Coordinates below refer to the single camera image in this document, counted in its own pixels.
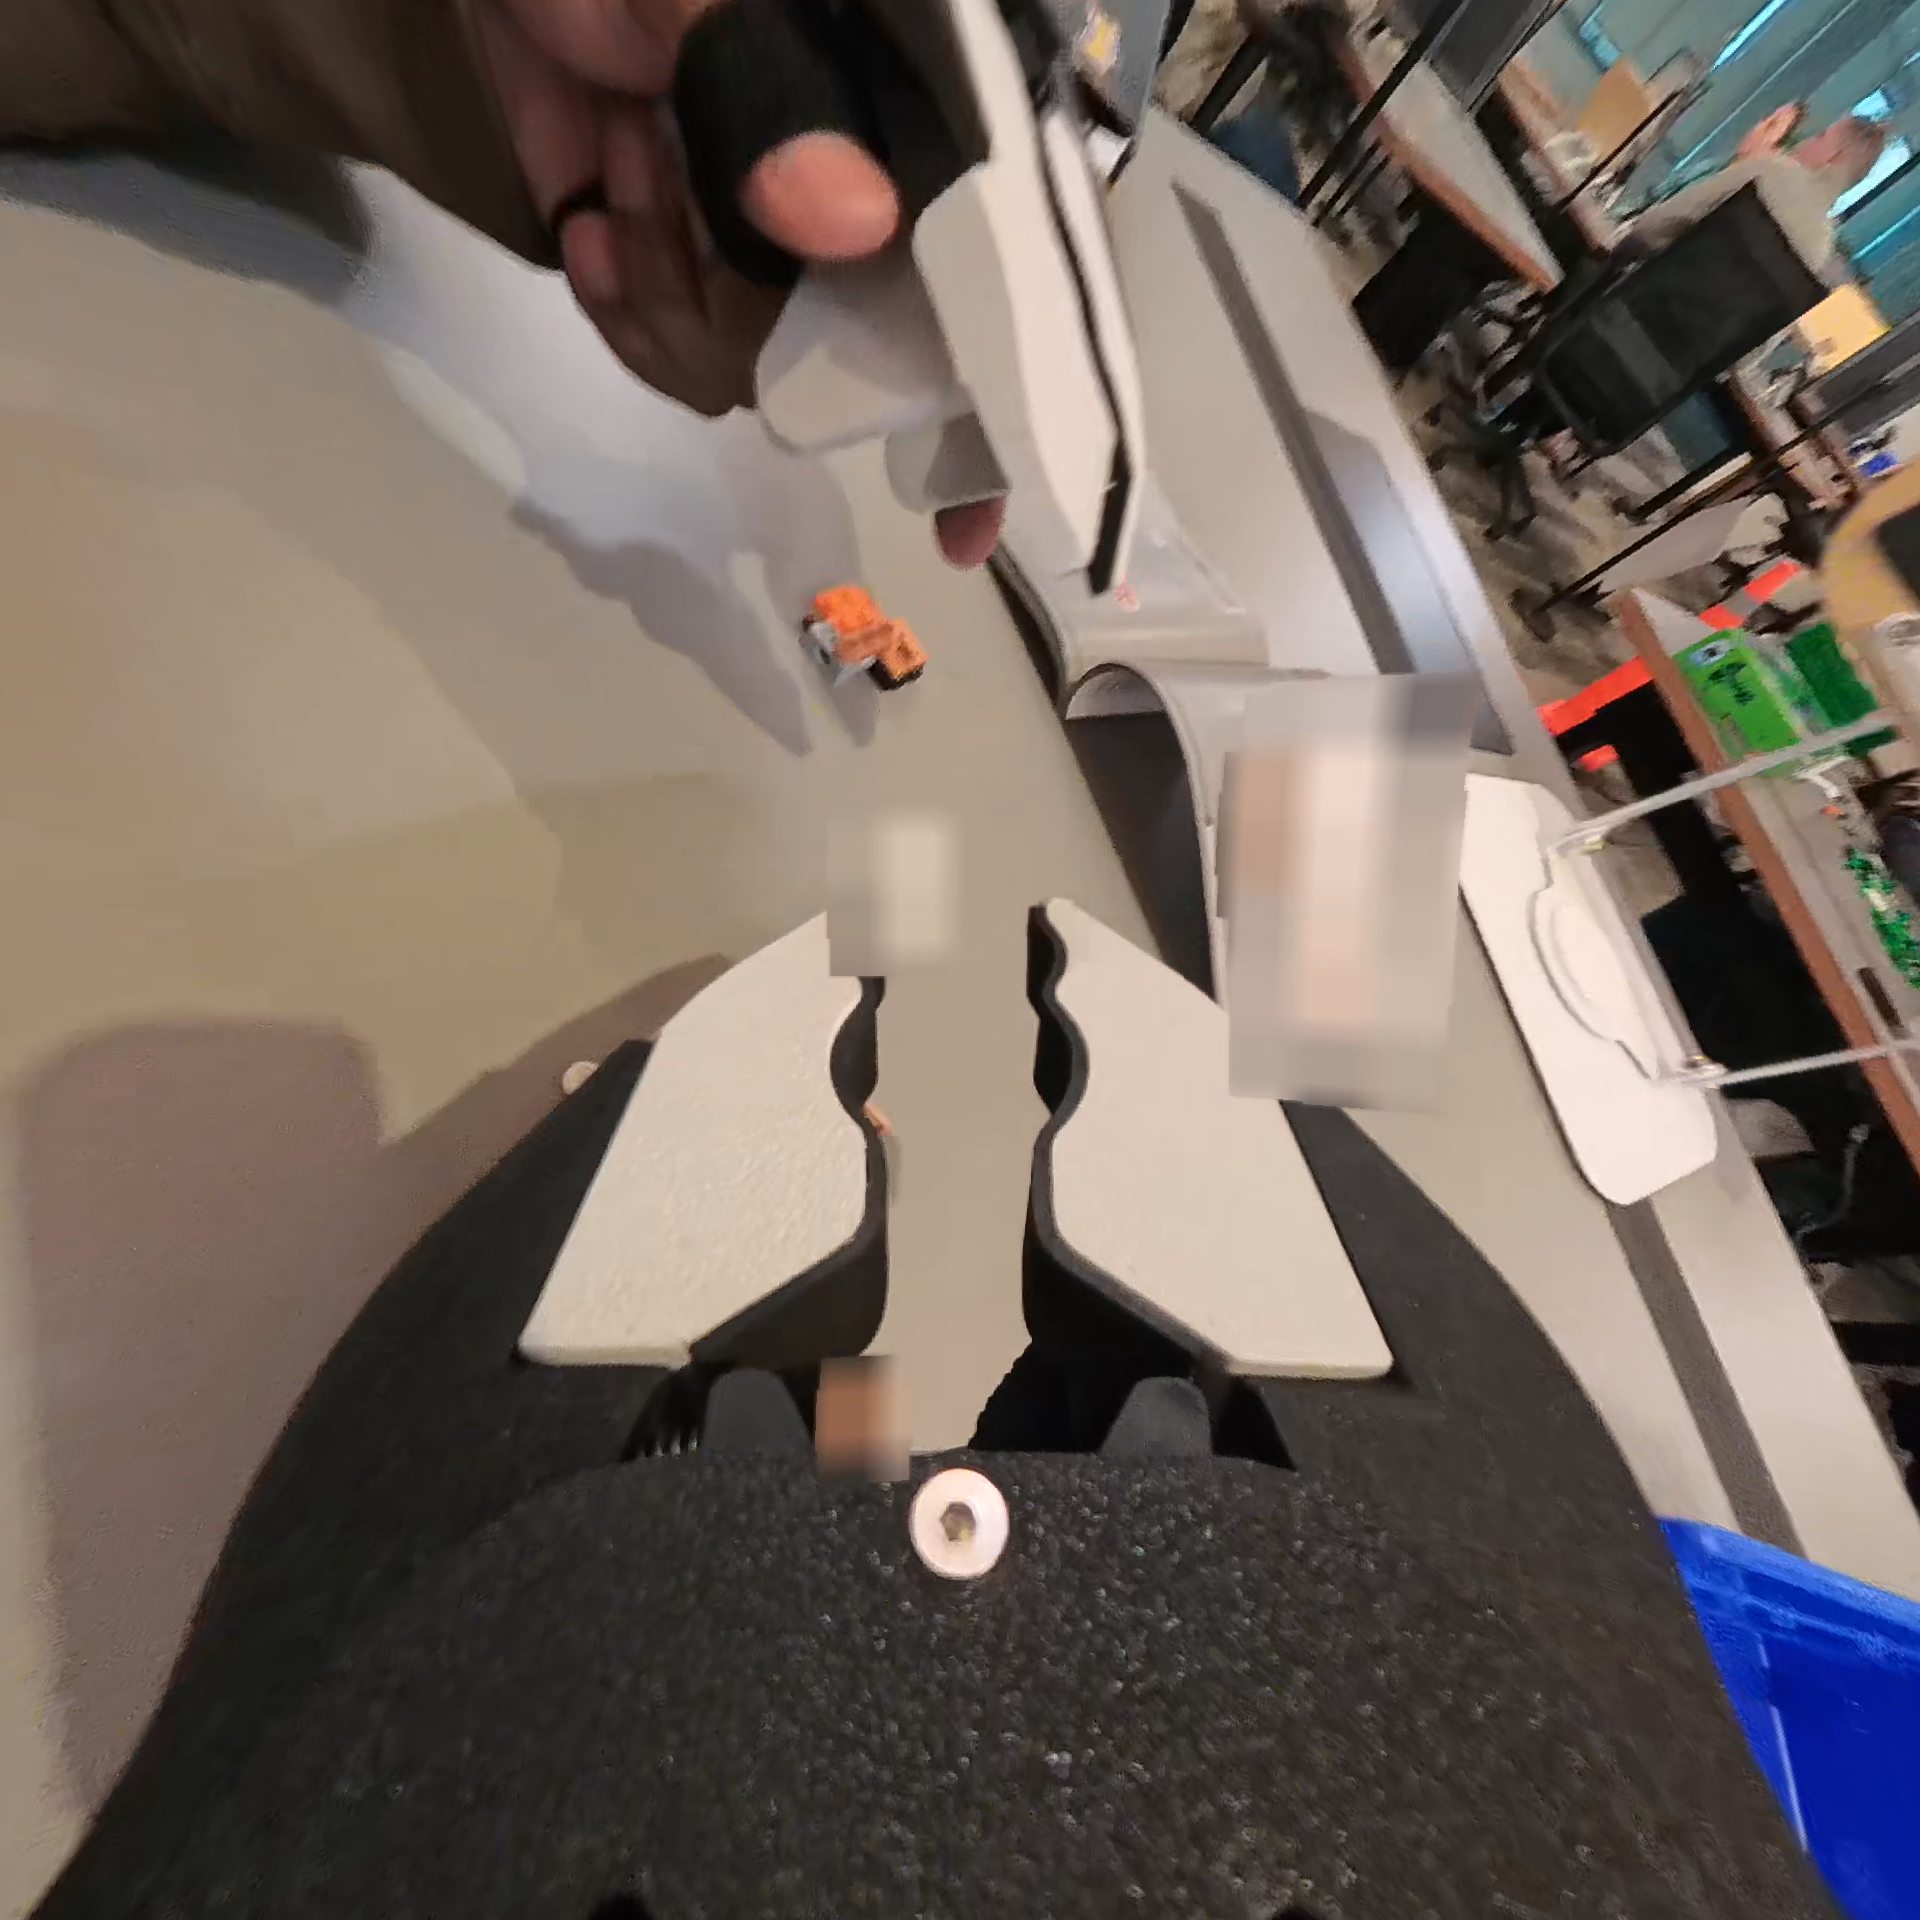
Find white tablet stand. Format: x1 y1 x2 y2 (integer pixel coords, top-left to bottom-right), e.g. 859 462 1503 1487
1459 721 1920 1209

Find person's left hand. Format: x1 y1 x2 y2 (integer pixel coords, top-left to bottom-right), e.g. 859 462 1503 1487
470 0 906 424

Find grey desk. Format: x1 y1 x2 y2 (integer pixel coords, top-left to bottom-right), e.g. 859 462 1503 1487
0 113 1892 1920

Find grey instruction booklet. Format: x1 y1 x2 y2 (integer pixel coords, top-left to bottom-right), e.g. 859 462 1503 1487
983 488 1517 1052

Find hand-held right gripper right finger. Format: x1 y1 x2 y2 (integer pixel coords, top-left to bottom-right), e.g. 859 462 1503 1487
1025 902 1402 1404

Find long office desk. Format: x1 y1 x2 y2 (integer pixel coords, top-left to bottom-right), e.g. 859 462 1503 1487
1617 588 1920 1174
1332 24 1565 295

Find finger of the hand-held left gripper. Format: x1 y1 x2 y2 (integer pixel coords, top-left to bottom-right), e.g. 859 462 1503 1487
1046 111 1153 595
913 0 1129 592

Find blue plastic bin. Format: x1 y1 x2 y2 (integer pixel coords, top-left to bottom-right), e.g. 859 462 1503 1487
1658 1516 1920 1920

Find orange grey brick assembly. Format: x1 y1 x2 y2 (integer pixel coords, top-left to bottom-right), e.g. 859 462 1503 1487
799 583 933 696

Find scattered green bricks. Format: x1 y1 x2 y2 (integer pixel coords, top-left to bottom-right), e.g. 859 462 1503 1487
1842 844 1920 985

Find person's left forearm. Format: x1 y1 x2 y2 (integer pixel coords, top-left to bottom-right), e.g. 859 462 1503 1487
0 0 565 273

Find black tablet tan frame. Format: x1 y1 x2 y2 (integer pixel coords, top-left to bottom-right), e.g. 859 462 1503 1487
1820 462 1920 624

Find green brick box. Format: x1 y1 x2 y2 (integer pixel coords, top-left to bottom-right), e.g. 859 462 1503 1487
1671 626 1820 760

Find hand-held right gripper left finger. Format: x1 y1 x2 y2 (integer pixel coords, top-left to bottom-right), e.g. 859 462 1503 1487
516 919 893 1404

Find black office chair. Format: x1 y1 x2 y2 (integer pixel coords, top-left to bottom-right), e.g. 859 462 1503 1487
1500 195 1839 528

